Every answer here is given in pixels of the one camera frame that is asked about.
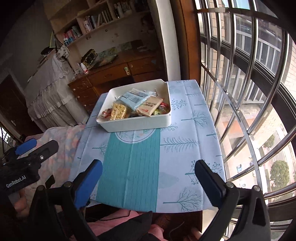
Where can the small green packet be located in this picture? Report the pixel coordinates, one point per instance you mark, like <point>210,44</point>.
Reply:
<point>157,112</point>

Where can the blue white snack packet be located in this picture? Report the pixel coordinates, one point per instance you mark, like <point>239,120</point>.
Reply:
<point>133,97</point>

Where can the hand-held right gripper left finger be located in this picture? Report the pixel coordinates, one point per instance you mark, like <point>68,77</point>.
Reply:
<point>89,180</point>

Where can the tree print tablecloth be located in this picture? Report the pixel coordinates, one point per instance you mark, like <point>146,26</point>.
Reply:
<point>180,143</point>

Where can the metal window grille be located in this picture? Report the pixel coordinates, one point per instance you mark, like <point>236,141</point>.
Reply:
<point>254,69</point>

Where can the clear puffed snack packet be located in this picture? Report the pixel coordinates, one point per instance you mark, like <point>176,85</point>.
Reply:
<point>119,111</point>

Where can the black decorated tin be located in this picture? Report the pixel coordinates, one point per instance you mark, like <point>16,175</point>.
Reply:
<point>89,58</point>

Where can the person's left hand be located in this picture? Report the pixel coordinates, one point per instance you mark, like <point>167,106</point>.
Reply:
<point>22,204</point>

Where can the dark wooden door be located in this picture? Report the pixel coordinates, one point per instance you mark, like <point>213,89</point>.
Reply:
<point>13,104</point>

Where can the dark cloth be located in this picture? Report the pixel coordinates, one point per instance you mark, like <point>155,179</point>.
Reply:
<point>129,227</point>

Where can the white plastic bin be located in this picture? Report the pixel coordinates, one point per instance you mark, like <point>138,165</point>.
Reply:
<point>138,124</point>

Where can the beige packet red label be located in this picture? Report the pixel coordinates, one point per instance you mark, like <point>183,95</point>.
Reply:
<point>150,105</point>

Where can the bed with grey lace cover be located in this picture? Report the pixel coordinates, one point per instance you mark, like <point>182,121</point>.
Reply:
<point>50,92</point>

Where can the pink floral blanket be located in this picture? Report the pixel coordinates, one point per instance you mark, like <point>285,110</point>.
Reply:
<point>62,143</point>

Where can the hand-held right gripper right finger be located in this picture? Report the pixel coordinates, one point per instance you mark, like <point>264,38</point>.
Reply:
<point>208,180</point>

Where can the wooden bookshelf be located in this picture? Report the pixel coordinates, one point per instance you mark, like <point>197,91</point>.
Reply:
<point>97,32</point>

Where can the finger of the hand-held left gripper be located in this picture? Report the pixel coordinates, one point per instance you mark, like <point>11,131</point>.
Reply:
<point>46,149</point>
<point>25,146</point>

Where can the wooden dresser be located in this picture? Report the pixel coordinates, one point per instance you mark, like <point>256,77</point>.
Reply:
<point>111,76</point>

